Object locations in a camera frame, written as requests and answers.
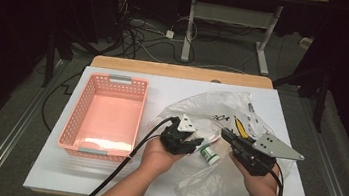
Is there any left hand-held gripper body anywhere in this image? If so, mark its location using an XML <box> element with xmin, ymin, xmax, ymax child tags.
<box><xmin>158</xmin><ymin>111</ymin><xmax>200</xmax><ymax>158</ymax></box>

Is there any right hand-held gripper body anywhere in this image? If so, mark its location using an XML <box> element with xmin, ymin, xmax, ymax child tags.
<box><xmin>229</xmin><ymin>129</ymin><xmax>308</xmax><ymax>182</ymax></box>

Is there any small white tube red cap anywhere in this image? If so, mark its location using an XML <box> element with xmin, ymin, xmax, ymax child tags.
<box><xmin>200</xmin><ymin>132</ymin><xmax>223</xmax><ymax>149</ymax></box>

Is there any white bottle green label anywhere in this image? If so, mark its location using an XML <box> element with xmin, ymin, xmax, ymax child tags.
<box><xmin>197</xmin><ymin>141</ymin><xmax>223</xmax><ymax>168</ymax></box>

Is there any clear plastic bag yellow smiley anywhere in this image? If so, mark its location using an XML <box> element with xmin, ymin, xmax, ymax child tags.
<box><xmin>142</xmin><ymin>81</ymin><xmax>303</xmax><ymax>196</ymax></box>

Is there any pink plastic basket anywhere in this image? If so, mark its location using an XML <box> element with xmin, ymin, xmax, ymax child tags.
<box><xmin>55</xmin><ymin>68</ymin><xmax>151</xmax><ymax>165</ymax></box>

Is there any person's left hand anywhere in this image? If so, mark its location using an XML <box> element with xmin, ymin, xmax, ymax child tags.
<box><xmin>137</xmin><ymin>135</ymin><xmax>189</xmax><ymax>182</ymax></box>

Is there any person's right hand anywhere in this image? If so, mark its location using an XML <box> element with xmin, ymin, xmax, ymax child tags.
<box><xmin>223</xmin><ymin>150</ymin><xmax>286</xmax><ymax>196</ymax></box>

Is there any white table board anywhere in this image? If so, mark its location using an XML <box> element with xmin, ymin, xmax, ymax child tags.
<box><xmin>21</xmin><ymin>59</ymin><xmax>329</xmax><ymax>196</ymax></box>

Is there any wooden table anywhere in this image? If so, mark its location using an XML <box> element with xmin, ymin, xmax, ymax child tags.
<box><xmin>89</xmin><ymin>54</ymin><xmax>276</xmax><ymax>91</ymax></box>

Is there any black stand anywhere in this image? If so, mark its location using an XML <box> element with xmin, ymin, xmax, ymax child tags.
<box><xmin>40</xmin><ymin>23</ymin><xmax>106</xmax><ymax>96</ymax></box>
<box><xmin>267</xmin><ymin>54</ymin><xmax>335</xmax><ymax>135</ymax></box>

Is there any right hand-held gripper cable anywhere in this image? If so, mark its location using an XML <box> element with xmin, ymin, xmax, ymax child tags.
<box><xmin>267</xmin><ymin>165</ymin><xmax>288</xmax><ymax>196</ymax></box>

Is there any hand-held gripper cable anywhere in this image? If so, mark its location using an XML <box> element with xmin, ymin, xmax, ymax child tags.
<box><xmin>267</xmin><ymin>165</ymin><xmax>288</xmax><ymax>196</ymax></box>
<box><xmin>73</xmin><ymin>105</ymin><xmax>178</xmax><ymax>196</ymax></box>

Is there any left hand-held gripper cable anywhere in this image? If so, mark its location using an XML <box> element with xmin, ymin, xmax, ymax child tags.
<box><xmin>73</xmin><ymin>105</ymin><xmax>178</xmax><ymax>196</ymax></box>

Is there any tangle of floor cables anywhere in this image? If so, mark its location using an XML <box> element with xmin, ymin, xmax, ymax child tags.
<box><xmin>109</xmin><ymin>0</ymin><xmax>205</xmax><ymax>68</ymax></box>

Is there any white desk frame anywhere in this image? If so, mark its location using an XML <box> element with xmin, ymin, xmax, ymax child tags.
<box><xmin>178</xmin><ymin>0</ymin><xmax>285</xmax><ymax>78</ymax></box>

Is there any black floor cable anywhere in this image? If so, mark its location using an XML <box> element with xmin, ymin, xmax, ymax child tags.
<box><xmin>38</xmin><ymin>67</ymin><xmax>83</xmax><ymax>136</ymax></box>

